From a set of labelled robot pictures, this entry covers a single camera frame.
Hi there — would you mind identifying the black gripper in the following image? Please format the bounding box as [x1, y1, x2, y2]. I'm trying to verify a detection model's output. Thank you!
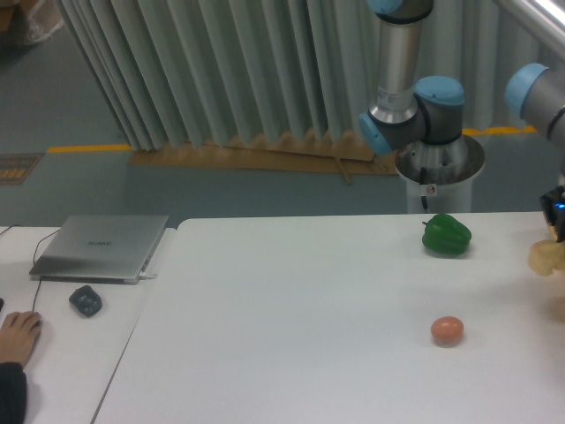
[539, 185, 564, 243]

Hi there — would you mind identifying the black-sleeved forearm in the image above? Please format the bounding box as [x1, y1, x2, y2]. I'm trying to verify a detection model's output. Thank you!
[1, 362, 27, 424]

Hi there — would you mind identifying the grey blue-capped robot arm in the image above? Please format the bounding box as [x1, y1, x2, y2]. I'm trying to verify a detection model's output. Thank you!
[358, 1, 564, 242]

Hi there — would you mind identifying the yellow basket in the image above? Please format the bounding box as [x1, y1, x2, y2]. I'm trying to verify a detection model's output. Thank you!
[546, 224, 558, 242]

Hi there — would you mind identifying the person's hand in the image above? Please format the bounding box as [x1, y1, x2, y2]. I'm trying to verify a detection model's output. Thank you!
[0, 311, 38, 367]

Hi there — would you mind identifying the green bell pepper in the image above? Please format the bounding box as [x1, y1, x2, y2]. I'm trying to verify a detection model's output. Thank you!
[421, 214, 472, 256]

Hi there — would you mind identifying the brown egg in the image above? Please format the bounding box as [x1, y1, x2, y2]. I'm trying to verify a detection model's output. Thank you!
[430, 316, 464, 345]

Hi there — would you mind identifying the brown cardboard sheet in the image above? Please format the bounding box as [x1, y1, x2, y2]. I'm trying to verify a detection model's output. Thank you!
[128, 129, 397, 184]

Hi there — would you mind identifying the grey-green pleated curtain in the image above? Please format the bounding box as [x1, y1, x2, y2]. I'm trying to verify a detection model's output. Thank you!
[57, 1, 564, 150]

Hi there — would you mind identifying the silver laptop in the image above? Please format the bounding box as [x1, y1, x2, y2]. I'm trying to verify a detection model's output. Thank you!
[29, 215, 169, 284]

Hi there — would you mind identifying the black small controller device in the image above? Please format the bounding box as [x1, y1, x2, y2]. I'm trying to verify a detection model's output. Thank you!
[69, 285, 103, 318]

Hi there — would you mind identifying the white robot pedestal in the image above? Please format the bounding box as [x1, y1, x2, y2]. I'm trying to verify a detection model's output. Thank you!
[395, 134, 486, 214]

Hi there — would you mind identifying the black cable on pedestal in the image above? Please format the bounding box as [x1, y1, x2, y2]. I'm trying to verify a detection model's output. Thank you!
[418, 167, 430, 212]

